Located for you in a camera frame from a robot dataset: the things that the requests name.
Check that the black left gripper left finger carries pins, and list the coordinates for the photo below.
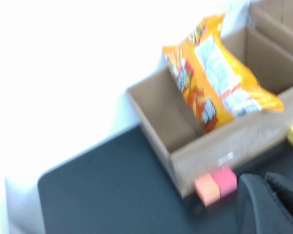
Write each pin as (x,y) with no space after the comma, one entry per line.
(256,209)

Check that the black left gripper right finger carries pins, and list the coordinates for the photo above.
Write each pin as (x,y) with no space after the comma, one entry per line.
(290,197)

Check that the large yellow chips bag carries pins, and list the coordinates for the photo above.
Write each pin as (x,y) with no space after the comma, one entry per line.
(210,80)

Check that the pink foam cube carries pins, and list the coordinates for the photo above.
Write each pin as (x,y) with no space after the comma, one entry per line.
(224,181)

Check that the orange foam cube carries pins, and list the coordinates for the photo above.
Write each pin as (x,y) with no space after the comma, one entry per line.
(207,191)

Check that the plain brown cardboard box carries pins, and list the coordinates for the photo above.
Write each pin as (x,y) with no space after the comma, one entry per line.
(210,151)

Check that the labelled brown cardboard box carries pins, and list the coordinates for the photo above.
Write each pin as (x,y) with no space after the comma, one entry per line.
(280,26)

